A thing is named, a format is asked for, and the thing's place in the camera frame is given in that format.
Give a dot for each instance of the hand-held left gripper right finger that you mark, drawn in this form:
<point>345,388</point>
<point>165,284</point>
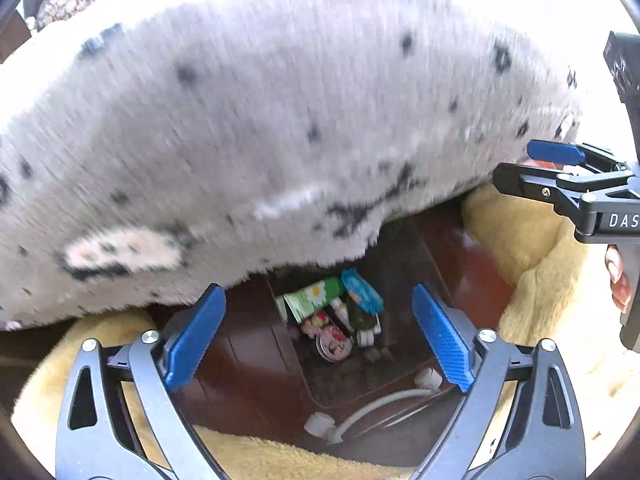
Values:
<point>445,340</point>

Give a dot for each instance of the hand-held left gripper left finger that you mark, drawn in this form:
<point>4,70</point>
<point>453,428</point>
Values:
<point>195,340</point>

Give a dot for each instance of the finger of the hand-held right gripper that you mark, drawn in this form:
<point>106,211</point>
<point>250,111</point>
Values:
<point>530,177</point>
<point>555,152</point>

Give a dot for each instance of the white tube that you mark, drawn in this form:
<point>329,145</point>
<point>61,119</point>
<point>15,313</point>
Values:
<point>370,338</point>

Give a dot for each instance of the dark green box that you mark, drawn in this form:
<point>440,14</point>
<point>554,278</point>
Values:
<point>362,317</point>

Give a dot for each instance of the blue wipes packet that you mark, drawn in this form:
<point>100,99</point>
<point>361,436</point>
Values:
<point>362,292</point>

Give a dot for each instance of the brown waste bin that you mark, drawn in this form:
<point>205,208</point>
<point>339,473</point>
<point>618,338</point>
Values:
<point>350,380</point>

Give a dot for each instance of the yellow bottle with white cap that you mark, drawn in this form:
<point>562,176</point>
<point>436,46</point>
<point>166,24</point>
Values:
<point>341,312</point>

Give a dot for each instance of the round tin with pink lid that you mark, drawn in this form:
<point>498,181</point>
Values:
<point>334,345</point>

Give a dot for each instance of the green tube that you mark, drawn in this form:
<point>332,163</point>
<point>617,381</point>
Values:
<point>310,297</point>

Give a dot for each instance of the person's right hand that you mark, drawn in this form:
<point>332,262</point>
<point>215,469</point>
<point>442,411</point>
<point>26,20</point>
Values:
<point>617,280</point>

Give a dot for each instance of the yellow fluffy rug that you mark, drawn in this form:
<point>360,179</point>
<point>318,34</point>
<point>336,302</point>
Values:
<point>525,250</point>

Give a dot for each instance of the grey spotted plush seal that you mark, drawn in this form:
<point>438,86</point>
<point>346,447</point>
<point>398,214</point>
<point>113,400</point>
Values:
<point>250,110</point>

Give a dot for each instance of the wooden headboard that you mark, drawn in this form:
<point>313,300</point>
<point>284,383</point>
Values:
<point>12,40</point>

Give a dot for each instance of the brown floral pillow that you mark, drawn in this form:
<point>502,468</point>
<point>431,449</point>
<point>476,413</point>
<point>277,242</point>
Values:
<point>65,0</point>

